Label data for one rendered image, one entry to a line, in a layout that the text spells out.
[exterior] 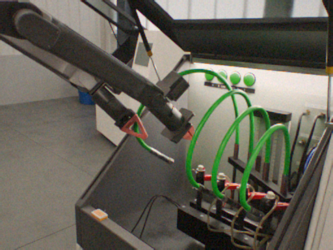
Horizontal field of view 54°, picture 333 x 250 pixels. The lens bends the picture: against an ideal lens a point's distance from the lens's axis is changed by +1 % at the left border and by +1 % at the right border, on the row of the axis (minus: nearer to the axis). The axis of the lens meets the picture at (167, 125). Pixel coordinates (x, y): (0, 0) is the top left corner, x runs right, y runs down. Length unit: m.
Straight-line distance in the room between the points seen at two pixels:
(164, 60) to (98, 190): 2.92
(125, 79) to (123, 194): 0.65
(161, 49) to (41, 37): 3.42
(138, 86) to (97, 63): 0.14
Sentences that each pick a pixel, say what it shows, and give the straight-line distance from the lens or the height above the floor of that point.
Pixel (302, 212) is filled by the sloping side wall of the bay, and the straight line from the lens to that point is 0.86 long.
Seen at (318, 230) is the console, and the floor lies 1.08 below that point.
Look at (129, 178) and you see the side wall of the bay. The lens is 1.28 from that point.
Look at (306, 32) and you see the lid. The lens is 1.00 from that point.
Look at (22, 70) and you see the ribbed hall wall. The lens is 7.62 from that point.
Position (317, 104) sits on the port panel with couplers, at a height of 1.33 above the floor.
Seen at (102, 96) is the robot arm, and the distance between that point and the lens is 1.00.
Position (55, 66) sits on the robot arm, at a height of 1.43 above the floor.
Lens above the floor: 1.54
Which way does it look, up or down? 16 degrees down
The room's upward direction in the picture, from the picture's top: 1 degrees clockwise
